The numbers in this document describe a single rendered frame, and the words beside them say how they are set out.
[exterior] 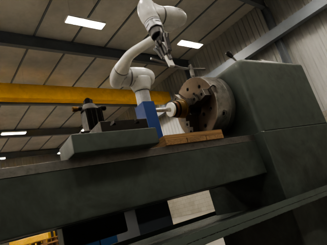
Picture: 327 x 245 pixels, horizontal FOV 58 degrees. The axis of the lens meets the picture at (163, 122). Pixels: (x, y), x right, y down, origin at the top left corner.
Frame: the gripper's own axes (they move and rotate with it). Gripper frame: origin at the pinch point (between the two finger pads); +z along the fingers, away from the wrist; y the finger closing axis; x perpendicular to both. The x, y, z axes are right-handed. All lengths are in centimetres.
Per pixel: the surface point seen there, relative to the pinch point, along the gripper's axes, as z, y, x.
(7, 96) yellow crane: -606, -929, 76
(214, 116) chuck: 34.8, 2.6, 9.5
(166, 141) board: 46, 8, -26
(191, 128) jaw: 33.1, -10.5, 5.6
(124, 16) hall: -715, -578, 449
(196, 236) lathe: 80, 15, -34
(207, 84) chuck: 19.5, 7.0, 9.7
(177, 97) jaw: 14.5, -11.0, 5.8
